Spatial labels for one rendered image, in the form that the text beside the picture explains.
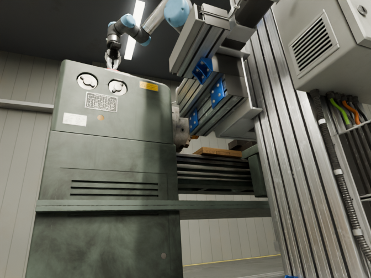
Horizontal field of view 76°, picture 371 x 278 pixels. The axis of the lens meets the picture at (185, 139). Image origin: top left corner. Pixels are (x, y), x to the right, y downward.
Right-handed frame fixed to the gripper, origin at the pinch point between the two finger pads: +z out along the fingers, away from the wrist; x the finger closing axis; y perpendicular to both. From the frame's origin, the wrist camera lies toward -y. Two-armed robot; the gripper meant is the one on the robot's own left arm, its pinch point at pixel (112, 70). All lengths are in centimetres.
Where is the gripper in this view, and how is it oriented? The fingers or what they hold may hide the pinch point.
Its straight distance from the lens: 144.2
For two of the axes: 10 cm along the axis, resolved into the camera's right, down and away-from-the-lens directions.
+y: -4.4, 3.7, 8.2
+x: -8.9, -1.2, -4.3
